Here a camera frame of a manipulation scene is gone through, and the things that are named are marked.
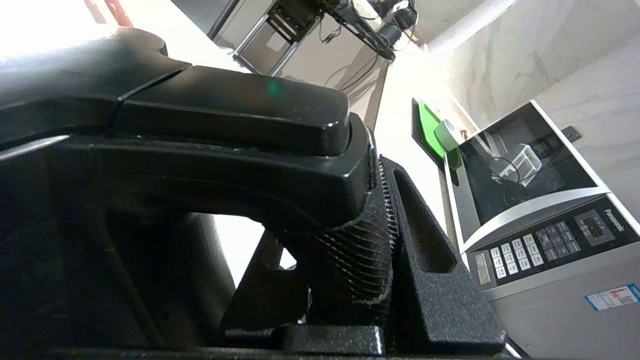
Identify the green cutting board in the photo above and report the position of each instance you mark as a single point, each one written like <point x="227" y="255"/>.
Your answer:
<point x="431" y="130"/>

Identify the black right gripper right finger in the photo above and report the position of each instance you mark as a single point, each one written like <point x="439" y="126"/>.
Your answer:
<point x="440" y="290"/>

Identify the grey-green bowl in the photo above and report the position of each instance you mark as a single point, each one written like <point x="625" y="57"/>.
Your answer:
<point x="446" y="135"/>

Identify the silver microwave oven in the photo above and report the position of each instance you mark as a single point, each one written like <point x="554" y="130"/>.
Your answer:
<point x="550" y="225"/>

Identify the dark wall switch plate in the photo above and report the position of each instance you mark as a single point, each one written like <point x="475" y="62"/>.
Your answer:
<point x="571" y="133"/>

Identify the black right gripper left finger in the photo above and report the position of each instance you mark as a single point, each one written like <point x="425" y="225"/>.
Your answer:
<point x="262" y="295"/>

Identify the black electric kettle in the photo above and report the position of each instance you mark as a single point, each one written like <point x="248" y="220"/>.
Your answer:
<point x="150" y="165"/>

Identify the green cutting mat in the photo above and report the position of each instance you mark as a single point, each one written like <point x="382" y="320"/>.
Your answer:
<point x="416" y="130"/>

